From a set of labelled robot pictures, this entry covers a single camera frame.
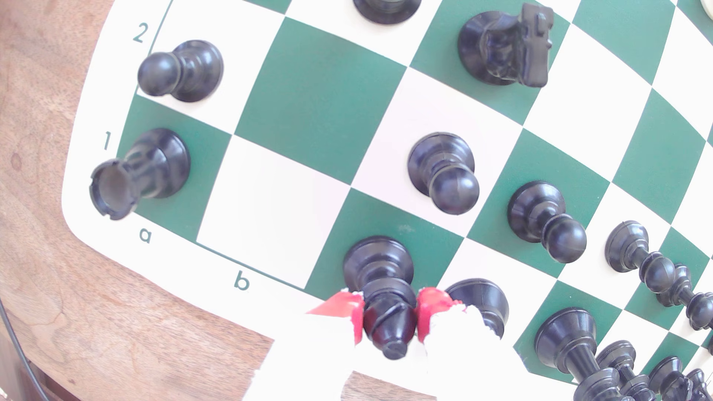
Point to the black chess queen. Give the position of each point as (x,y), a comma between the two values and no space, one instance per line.
(484,301)

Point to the black chess knight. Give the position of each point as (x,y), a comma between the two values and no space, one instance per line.
(501,47)
(668,378)

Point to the black chess pawn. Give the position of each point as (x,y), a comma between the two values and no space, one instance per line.
(445,172)
(635,250)
(693,303)
(543,220)
(184,69)

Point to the white chess piece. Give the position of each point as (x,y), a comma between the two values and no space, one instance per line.
(708,6)

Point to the green white chess mat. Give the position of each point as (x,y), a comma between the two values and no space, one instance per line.
(317,100)

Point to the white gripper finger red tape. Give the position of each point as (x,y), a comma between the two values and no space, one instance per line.
(445,334)
(334,320)

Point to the black chess piece base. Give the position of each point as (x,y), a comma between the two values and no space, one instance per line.
(387,8)

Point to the black chess king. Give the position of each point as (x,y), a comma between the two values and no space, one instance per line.
(571,345)

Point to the black chess bishop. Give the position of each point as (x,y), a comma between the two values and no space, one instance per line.
(626,365)
(384,301)

